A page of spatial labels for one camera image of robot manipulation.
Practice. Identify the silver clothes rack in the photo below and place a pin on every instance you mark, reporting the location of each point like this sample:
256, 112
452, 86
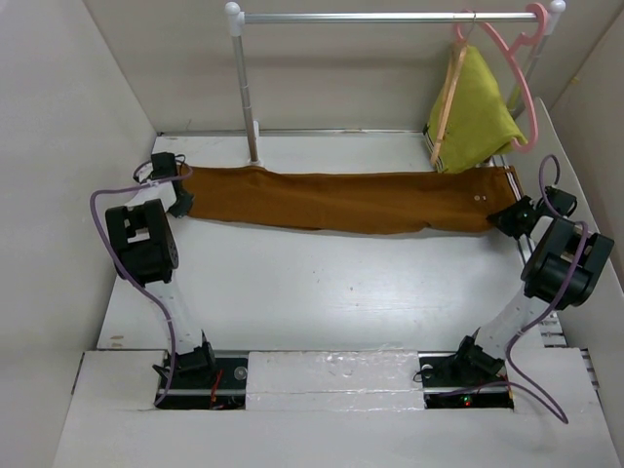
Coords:
508, 25

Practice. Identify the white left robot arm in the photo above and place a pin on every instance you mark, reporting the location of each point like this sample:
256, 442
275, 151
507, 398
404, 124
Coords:
141, 238

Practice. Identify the wooden hanger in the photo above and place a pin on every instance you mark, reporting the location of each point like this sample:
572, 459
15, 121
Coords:
455, 63

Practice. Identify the yellow-green trousers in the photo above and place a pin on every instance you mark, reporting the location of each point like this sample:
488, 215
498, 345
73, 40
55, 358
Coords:
479, 124

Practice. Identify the aluminium side rail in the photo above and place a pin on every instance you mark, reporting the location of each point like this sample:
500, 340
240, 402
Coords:
524, 244

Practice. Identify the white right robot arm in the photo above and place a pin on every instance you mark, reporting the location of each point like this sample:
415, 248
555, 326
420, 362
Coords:
563, 271

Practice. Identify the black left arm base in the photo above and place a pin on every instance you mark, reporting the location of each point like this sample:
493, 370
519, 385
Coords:
225, 389

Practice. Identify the brown trousers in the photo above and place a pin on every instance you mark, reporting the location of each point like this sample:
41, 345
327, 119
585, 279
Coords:
373, 204

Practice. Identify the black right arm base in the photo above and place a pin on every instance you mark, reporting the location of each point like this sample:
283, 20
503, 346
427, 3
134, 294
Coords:
448, 385

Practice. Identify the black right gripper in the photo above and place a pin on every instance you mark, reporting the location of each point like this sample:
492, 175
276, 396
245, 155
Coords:
505, 218

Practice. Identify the pink plastic hanger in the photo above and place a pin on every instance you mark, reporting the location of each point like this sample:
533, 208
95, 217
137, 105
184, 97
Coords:
538, 13

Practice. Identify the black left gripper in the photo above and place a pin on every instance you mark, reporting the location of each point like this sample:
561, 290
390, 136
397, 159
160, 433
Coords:
183, 207

